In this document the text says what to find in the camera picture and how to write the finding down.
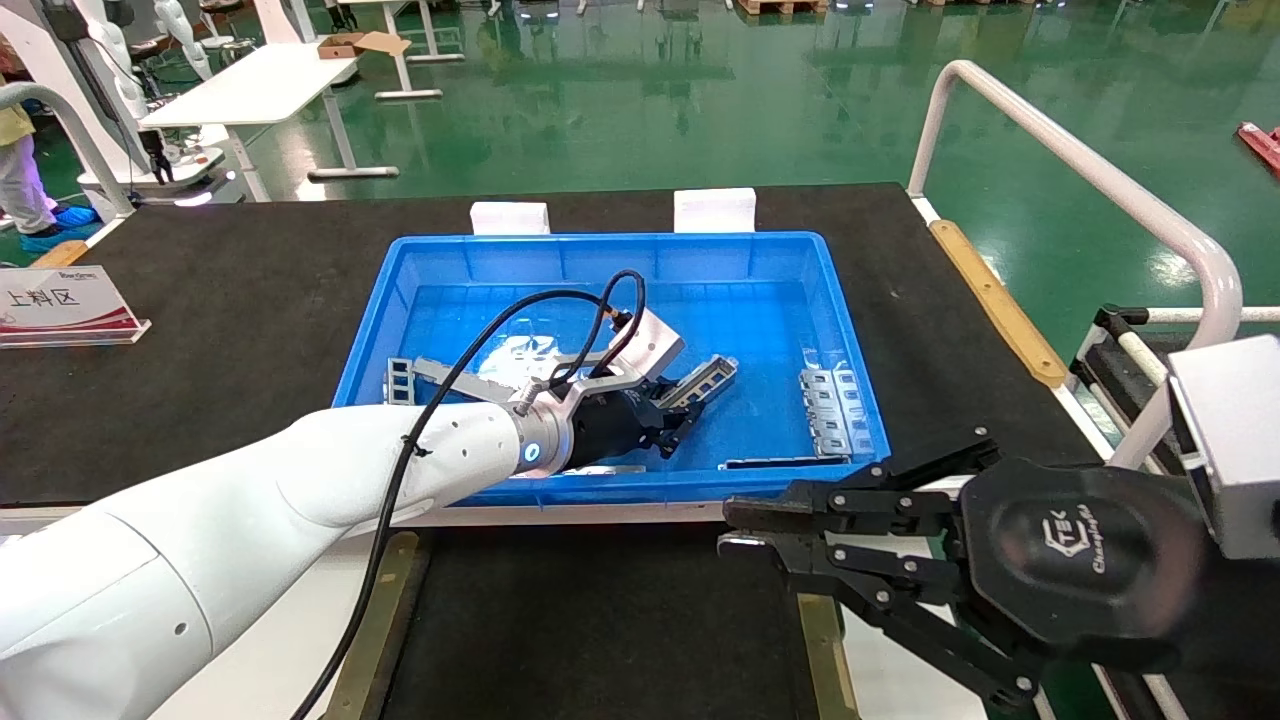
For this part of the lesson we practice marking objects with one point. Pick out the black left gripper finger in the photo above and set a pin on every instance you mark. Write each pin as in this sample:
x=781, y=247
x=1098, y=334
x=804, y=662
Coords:
x=672, y=440
x=675, y=405

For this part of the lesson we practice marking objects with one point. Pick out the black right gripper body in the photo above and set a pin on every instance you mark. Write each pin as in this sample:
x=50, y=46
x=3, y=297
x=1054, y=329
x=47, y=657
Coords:
x=1080, y=560

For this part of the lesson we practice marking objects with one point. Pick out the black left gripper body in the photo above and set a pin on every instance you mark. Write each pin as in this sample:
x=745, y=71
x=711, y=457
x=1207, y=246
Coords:
x=615, y=425

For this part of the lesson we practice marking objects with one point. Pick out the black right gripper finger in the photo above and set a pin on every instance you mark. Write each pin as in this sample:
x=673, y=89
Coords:
x=850, y=505
x=880, y=575

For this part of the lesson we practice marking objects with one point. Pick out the slotted grey metal bracket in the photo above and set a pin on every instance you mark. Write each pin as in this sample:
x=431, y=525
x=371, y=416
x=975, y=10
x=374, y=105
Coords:
x=400, y=380
x=700, y=380

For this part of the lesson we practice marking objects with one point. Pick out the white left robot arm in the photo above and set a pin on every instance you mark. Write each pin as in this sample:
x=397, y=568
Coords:
x=200, y=560

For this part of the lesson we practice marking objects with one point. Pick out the thin white metal strip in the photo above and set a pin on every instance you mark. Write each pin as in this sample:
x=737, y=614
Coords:
x=610, y=468

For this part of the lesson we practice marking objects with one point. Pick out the dark flat metal bar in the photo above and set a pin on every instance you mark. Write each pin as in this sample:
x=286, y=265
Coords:
x=790, y=462

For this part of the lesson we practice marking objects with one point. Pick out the blue plastic bin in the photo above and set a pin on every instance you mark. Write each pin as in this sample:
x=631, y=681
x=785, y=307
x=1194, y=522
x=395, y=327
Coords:
x=700, y=320

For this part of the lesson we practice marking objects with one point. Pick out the olive metal guide strip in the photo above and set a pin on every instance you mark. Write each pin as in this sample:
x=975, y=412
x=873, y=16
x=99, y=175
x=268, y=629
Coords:
x=828, y=660
x=400, y=590

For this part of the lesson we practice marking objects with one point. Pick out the plain grey metal bar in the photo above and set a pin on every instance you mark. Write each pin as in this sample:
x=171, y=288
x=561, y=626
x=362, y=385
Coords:
x=440, y=370

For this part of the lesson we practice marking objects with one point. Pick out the black conveyor belt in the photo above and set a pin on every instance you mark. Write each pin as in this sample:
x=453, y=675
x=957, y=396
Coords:
x=600, y=620

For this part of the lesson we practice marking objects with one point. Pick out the white foam block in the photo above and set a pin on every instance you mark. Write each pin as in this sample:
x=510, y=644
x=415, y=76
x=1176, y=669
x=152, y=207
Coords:
x=510, y=218
x=714, y=210

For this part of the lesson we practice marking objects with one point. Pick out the black cart with white pipes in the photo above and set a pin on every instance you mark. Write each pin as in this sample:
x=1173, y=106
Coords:
x=1095, y=350

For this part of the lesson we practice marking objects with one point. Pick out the long wooden edge strip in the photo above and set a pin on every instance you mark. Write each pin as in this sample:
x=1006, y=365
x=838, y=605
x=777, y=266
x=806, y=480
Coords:
x=1000, y=305

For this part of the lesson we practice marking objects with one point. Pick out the wooden pallet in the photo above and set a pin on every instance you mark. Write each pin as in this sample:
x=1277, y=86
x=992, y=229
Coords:
x=780, y=6

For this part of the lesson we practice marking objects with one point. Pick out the red flat object on floor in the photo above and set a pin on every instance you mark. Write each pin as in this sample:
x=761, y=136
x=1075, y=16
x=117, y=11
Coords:
x=1262, y=145

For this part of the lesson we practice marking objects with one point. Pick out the open cardboard box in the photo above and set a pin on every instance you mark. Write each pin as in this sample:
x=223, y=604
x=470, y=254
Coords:
x=350, y=45

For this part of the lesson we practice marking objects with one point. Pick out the white office table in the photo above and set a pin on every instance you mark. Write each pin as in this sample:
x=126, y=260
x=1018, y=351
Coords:
x=250, y=85

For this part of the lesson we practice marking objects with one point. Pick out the acrylic sign with red stripe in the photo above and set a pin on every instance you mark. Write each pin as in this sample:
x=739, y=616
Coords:
x=60, y=300

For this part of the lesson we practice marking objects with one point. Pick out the short wooden edge strip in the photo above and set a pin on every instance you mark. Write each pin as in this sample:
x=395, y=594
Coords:
x=60, y=255

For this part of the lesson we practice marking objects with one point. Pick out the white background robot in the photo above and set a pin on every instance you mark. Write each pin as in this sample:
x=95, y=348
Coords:
x=110, y=90

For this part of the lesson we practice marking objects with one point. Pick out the person with blue shoe covers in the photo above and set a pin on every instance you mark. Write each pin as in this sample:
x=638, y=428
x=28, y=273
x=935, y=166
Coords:
x=25, y=180

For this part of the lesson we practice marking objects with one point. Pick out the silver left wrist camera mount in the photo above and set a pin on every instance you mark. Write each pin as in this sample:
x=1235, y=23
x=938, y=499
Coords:
x=645, y=345

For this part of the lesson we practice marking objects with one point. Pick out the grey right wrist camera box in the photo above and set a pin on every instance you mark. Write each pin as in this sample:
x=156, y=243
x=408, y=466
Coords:
x=1230, y=440

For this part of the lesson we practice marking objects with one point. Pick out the white tubular guard rail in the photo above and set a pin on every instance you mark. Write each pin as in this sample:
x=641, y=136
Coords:
x=1225, y=300

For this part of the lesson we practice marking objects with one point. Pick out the white table leg frame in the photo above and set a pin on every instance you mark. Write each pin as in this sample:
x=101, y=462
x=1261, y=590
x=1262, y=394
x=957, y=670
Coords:
x=405, y=75

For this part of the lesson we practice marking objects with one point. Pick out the grey tubular guard rail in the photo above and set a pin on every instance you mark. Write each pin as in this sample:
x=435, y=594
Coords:
x=100, y=165

